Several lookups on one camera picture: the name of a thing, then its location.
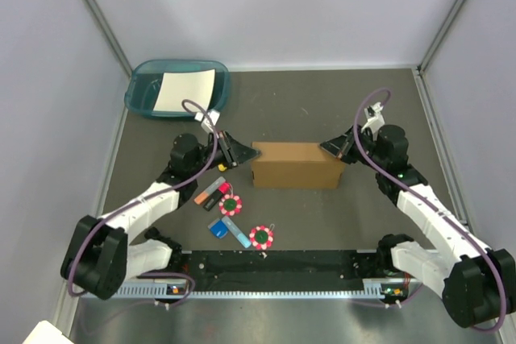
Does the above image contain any light blue highlighter pen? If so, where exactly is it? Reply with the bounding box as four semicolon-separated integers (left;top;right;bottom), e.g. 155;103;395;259
222;216;252;249

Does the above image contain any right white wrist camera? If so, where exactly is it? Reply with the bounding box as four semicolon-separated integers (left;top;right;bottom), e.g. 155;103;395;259
361;102;385;135

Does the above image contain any blue rectangular eraser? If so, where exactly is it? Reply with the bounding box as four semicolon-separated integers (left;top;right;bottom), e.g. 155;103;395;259
208;218;228;239

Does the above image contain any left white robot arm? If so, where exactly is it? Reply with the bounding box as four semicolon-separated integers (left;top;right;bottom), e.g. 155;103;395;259
60;131;261;300

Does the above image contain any white box corner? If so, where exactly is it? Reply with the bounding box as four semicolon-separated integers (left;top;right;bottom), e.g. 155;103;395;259
23;321;73;344

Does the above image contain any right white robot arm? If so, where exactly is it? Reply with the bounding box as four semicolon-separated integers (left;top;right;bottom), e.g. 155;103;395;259
319;125;515;329

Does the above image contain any pink green flower keychain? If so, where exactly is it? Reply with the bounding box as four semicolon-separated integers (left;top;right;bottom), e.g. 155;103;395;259
218;183;243;217

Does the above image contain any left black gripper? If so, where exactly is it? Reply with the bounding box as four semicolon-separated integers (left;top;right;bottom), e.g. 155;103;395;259
189;130;261;176

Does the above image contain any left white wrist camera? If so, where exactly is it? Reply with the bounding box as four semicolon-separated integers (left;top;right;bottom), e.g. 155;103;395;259
194;110;220;134

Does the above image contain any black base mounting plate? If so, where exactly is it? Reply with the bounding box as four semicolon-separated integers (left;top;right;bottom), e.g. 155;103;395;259
136;249;424;283

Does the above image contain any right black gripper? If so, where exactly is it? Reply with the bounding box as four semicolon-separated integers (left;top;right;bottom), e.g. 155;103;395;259
320;123;387;172

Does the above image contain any orange highlighter pen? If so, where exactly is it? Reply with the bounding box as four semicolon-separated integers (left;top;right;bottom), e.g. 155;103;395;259
193;176;226;205

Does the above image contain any grey slotted cable duct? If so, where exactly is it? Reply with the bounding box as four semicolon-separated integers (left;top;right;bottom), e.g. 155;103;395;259
112;281;408;300

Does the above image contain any teal plastic bin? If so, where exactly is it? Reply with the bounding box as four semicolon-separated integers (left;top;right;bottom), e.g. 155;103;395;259
124;59;231;119

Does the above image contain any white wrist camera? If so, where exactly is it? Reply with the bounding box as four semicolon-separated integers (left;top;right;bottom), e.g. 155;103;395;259
361;102;385;135
194;110;220;134

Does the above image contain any white paper sheet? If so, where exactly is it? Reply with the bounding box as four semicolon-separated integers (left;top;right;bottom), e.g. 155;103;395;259
154;69;216;113

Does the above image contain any brown cardboard box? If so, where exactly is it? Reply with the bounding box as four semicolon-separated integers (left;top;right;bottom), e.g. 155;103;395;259
251;142;345;189

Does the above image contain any pink black highlighter pen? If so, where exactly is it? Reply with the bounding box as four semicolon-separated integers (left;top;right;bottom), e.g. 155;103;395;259
203;182;231;211

